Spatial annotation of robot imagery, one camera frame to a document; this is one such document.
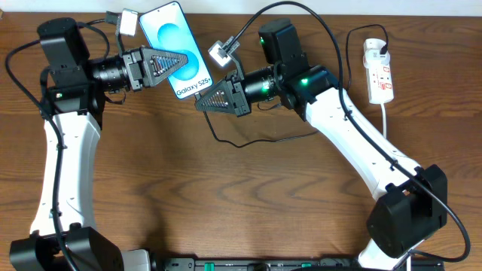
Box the black charging cable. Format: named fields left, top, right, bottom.
left=194, top=24, right=389, bottom=149

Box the blue Galaxy smartphone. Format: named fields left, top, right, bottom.
left=139, top=1, right=213, bottom=99

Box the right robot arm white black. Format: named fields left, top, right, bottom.
left=195, top=18, right=447, bottom=270

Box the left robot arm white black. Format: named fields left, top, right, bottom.
left=9, top=17, right=188, bottom=270

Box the white charger adapter plug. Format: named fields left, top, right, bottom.
left=363, top=38, right=390, bottom=69

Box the white power strip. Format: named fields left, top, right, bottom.
left=363, top=50, right=394, bottom=104

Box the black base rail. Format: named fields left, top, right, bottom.
left=124, top=248, right=445, bottom=271

